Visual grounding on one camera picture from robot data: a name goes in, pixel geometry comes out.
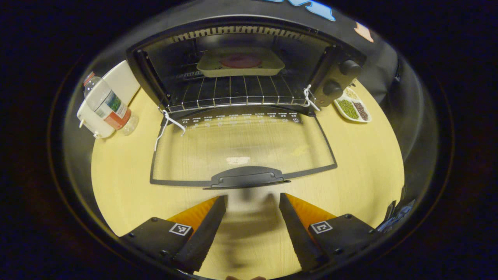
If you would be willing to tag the metal oven rack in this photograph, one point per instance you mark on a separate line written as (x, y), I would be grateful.
(233, 93)

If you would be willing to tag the cream food plate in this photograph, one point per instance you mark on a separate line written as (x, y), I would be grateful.
(241, 71)

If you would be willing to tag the black electric oven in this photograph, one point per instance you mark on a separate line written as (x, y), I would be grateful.
(241, 39)

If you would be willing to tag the white divided bean tray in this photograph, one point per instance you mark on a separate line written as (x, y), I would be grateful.
(352, 109)

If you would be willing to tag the pink ham slice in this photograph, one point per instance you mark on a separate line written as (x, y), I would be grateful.
(240, 61)

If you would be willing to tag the white toaster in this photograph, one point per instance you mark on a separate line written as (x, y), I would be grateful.
(120, 79)

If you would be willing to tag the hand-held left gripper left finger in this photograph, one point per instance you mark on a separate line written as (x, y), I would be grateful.
(204, 235)

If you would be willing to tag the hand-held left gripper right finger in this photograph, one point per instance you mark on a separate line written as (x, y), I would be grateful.
(301, 235)

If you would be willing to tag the clear plastic water bottle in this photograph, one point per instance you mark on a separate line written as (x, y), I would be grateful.
(107, 103)

